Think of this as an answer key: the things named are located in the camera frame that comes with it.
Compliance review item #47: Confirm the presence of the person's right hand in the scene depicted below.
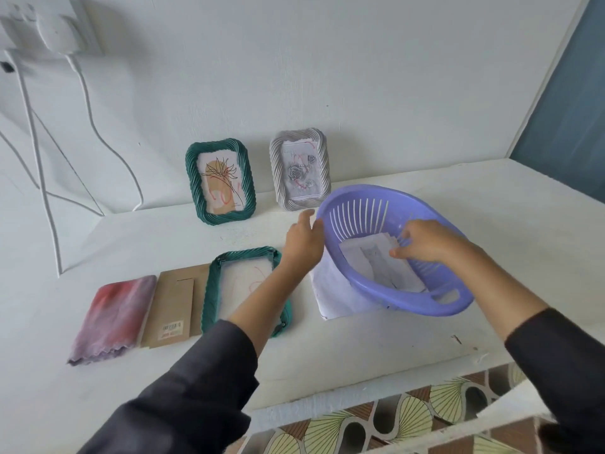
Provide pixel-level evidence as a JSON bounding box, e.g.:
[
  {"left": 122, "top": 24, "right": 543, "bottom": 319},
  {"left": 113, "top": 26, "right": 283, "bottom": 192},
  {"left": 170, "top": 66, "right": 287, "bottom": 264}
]
[{"left": 388, "top": 219, "right": 466, "bottom": 264}]

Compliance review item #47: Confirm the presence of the person's left hand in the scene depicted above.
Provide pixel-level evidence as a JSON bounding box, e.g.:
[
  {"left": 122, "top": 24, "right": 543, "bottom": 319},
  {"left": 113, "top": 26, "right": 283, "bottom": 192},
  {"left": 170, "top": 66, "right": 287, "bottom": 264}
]
[{"left": 279, "top": 209, "right": 326, "bottom": 275}]

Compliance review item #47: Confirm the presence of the purple plastic basket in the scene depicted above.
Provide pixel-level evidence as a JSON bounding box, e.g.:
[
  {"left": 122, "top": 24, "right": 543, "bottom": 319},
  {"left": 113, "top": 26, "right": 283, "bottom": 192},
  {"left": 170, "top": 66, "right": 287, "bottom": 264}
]
[{"left": 314, "top": 184, "right": 475, "bottom": 318}]

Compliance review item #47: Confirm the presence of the grey frame with rose drawing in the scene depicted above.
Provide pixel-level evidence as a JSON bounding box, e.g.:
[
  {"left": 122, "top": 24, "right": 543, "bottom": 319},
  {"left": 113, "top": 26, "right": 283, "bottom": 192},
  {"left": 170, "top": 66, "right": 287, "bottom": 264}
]
[{"left": 268, "top": 127, "right": 332, "bottom": 212}]

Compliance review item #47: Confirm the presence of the brown cardboard frame backing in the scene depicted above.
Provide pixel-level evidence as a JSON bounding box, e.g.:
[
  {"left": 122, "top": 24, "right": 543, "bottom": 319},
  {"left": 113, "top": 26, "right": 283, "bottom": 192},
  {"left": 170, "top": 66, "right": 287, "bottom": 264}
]
[{"left": 139, "top": 263, "right": 211, "bottom": 349}]

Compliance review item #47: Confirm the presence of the pink purple cloth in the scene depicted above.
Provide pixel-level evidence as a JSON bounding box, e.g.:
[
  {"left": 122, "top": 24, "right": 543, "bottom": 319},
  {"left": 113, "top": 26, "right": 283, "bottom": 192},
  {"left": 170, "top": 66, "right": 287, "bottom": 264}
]
[{"left": 67, "top": 274, "right": 158, "bottom": 367}]

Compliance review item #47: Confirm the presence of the person's right forearm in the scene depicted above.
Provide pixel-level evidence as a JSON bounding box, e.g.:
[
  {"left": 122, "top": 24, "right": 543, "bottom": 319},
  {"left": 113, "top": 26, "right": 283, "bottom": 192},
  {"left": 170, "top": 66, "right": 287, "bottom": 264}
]
[{"left": 444, "top": 238, "right": 605, "bottom": 454}]

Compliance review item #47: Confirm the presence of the person's left forearm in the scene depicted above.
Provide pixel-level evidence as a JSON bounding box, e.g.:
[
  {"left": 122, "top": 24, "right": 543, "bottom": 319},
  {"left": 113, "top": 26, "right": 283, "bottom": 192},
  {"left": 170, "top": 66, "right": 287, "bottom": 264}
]
[{"left": 78, "top": 259, "right": 313, "bottom": 454}]

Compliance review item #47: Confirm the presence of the dark teal door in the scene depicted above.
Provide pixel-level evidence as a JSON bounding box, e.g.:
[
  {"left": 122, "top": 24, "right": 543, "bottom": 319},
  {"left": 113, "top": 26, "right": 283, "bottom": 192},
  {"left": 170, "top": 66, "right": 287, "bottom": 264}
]
[{"left": 509, "top": 0, "right": 605, "bottom": 204}]

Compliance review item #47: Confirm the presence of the white rounded charger adapter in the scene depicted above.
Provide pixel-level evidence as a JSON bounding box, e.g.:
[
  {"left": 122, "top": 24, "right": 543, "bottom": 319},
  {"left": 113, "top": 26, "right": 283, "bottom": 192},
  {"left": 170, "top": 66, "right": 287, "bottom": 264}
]
[{"left": 33, "top": 13, "right": 89, "bottom": 56}]

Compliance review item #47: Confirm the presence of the white rectangular charger adapter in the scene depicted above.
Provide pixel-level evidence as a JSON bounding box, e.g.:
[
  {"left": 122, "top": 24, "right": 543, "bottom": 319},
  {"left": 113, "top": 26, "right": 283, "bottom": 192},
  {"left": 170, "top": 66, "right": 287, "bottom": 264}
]
[{"left": 0, "top": 16, "right": 20, "bottom": 52}]

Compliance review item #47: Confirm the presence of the curved white charging cable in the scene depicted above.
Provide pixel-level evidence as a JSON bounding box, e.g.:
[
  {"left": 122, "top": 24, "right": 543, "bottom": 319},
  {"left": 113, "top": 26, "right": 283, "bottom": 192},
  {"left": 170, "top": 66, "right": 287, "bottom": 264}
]
[{"left": 66, "top": 54, "right": 145, "bottom": 213}]

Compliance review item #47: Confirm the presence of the thin white cable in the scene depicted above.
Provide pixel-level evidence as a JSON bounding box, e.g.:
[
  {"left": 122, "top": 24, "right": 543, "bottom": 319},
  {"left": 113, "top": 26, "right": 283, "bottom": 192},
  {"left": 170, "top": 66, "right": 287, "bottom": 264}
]
[{"left": 0, "top": 129, "right": 105, "bottom": 217}]

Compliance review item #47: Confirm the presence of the white wall socket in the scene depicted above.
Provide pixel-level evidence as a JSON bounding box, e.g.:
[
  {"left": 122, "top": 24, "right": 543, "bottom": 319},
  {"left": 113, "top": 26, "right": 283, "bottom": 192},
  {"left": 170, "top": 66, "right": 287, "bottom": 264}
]
[{"left": 0, "top": 0, "right": 103, "bottom": 57}]

